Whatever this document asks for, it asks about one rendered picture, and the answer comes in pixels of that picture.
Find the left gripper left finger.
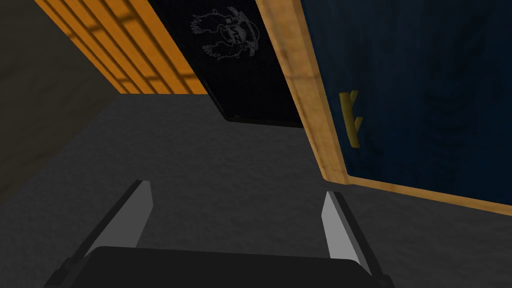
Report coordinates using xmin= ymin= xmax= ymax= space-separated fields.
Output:
xmin=78 ymin=179 xmax=154 ymax=260

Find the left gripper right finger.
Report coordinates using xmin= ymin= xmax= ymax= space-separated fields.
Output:
xmin=321 ymin=190 xmax=381 ymax=277

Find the dark blue door leaf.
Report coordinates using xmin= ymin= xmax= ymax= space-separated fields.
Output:
xmin=300 ymin=0 xmax=512 ymax=207

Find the orange slatted door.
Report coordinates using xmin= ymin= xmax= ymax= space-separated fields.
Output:
xmin=33 ymin=0 xmax=209 ymax=96

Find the black picture with white drawing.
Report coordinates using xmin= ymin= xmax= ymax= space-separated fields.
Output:
xmin=147 ymin=0 xmax=305 ymax=129

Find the brass door handle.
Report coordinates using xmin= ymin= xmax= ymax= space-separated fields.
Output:
xmin=339 ymin=90 xmax=364 ymax=149

